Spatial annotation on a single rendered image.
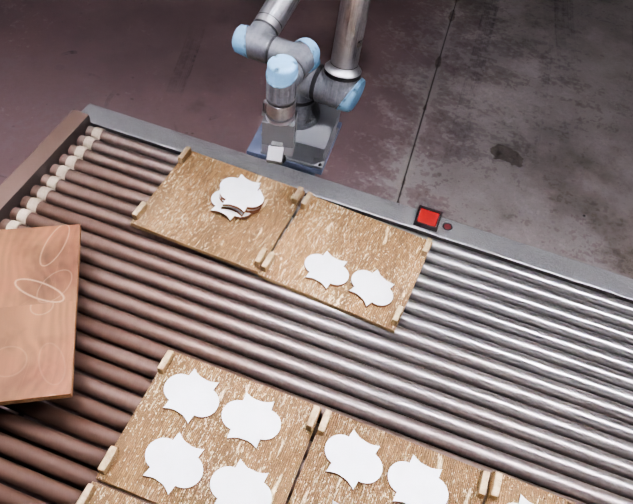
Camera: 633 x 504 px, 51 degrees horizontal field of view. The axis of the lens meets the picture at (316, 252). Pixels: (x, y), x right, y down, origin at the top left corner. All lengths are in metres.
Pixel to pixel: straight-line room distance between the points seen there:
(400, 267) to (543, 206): 1.83
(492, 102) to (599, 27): 1.31
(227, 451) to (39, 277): 0.64
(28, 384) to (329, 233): 0.91
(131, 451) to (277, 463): 0.33
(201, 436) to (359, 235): 0.76
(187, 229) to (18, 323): 0.54
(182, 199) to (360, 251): 0.56
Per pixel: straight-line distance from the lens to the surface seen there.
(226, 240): 1.92
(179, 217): 1.99
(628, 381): 1.98
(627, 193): 3.96
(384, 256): 1.93
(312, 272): 1.85
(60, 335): 1.67
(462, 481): 1.65
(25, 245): 1.86
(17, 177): 2.17
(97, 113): 2.39
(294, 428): 1.62
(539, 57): 4.72
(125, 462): 1.61
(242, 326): 1.77
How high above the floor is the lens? 2.42
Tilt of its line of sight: 51 degrees down
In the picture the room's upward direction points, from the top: 9 degrees clockwise
